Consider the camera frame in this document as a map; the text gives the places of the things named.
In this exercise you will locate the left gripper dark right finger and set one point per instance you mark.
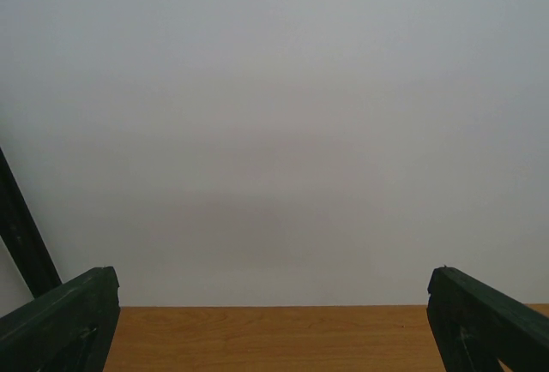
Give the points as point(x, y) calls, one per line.
point(477, 328)

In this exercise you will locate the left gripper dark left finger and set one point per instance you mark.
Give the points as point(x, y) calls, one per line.
point(70, 328)

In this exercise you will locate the black aluminium frame post left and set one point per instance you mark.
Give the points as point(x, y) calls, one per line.
point(22, 238)

